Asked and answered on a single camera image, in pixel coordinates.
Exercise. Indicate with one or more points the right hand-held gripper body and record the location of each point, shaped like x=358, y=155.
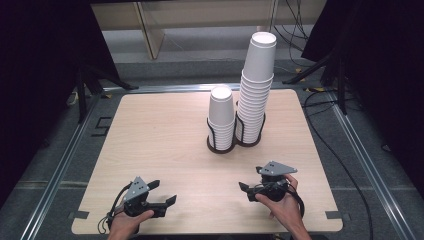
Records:
x=275, y=188

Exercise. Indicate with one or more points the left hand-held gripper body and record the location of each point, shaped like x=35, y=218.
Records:
x=136, y=191

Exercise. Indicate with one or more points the black metal stand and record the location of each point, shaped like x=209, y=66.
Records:
x=81, y=96
x=341, y=86

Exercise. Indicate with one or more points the person's left hand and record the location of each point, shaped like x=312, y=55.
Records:
x=125, y=226

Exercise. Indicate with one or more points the black curtain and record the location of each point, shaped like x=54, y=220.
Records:
x=33, y=66
x=383, y=66

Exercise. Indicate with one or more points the tall stack of white cups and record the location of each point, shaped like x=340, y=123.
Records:
x=258, y=66

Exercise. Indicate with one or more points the beige wooden shelf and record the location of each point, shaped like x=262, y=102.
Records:
x=153, y=36

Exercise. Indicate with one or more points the yellow tape strip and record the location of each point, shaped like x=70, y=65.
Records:
x=315, y=89

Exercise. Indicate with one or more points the metal floor rail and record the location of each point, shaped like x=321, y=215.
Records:
x=373, y=176
x=56, y=180

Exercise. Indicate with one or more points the person's right hand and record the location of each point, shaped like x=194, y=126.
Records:
x=288, y=210

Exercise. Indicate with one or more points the short stack of white cups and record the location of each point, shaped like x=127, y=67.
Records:
x=220, y=113

